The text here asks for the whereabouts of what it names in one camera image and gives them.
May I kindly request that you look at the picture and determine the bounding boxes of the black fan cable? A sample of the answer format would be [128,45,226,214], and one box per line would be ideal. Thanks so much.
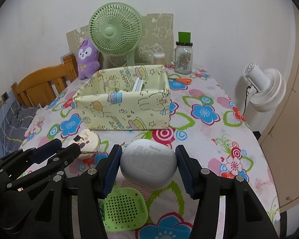
[243,86,251,116]

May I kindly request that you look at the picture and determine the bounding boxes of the white earbuds case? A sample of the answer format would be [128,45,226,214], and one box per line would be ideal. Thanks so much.
[120,139,178,189]

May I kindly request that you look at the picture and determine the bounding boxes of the green desk fan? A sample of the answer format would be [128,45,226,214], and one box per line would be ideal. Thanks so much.
[88,2,144,68]

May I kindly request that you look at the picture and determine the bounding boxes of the orange handled scissors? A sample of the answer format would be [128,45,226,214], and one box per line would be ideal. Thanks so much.
[169,77,192,85]

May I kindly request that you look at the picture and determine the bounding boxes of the cotton swab container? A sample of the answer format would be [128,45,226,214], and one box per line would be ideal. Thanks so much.
[153,53,165,65]

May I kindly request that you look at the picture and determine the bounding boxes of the green perforated plastic case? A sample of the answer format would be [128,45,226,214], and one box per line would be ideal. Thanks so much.
[98,188,149,232]

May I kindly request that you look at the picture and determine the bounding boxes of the green plastic cup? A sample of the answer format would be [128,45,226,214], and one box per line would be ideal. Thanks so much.
[178,31,192,44]

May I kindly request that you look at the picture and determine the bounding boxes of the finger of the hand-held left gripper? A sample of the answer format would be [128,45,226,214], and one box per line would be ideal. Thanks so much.
[0,139,63,183]
[0,144,82,206]

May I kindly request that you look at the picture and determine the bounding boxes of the yellow printed fabric storage box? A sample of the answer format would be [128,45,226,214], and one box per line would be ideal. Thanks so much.
[73,65,170,130]

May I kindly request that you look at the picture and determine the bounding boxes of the beige wooden door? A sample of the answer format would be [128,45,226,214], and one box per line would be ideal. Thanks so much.
[258,5,299,212]

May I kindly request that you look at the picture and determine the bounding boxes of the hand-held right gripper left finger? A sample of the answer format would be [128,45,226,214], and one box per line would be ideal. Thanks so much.
[22,144,123,239]

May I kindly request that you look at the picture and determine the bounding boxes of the purple plush toy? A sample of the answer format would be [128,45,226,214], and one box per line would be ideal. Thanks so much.
[77,39,100,80]

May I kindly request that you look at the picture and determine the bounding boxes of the grey plaid blanket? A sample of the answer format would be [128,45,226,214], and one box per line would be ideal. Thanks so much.
[0,101,38,152]

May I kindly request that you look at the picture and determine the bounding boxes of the floral tablecloth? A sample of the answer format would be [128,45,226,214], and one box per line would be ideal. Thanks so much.
[20,66,282,239]

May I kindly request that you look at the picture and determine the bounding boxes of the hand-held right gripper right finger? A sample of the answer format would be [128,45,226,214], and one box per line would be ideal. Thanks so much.
[175,144,280,239]

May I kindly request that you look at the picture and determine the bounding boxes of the cream round case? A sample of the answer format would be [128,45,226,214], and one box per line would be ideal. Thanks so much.
[66,129,101,160]

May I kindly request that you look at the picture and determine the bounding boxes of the beige printed mat board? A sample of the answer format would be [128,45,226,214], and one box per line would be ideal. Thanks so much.
[66,13,173,68]

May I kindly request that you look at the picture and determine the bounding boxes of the white box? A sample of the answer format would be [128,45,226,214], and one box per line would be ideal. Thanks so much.
[132,78,146,92]

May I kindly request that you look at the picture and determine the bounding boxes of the glass jar with handle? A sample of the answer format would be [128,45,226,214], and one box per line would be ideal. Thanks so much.
[170,41,193,74]

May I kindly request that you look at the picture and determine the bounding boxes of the white clip fan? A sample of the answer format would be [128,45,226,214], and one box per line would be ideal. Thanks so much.
[244,63,286,112]

